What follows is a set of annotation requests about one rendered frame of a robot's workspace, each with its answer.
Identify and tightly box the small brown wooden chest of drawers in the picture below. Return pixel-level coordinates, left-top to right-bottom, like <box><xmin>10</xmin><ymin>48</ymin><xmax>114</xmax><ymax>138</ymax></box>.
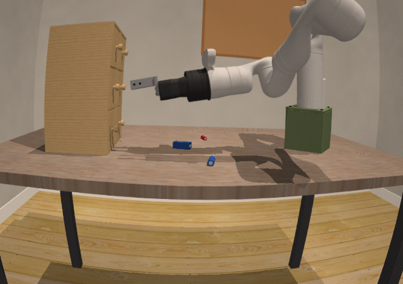
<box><xmin>44</xmin><ymin>21</ymin><xmax>127</xmax><ymax>155</ymax></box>

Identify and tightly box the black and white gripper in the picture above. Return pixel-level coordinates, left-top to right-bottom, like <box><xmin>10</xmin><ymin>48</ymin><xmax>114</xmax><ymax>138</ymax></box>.
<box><xmin>130</xmin><ymin>48</ymin><xmax>231</xmax><ymax>102</ymax></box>

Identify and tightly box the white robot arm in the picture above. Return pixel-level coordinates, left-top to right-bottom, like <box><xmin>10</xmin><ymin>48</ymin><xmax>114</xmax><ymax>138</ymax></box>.
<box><xmin>226</xmin><ymin>0</ymin><xmax>366</xmax><ymax>109</ymax></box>

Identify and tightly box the blue battery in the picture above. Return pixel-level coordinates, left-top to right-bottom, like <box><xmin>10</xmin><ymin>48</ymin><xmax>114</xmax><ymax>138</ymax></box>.
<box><xmin>173</xmin><ymin>140</ymin><xmax>192</xmax><ymax>150</ymax></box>
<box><xmin>207</xmin><ymin>156</ymin><xmax>215</xmax><ymax>166</ymax></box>

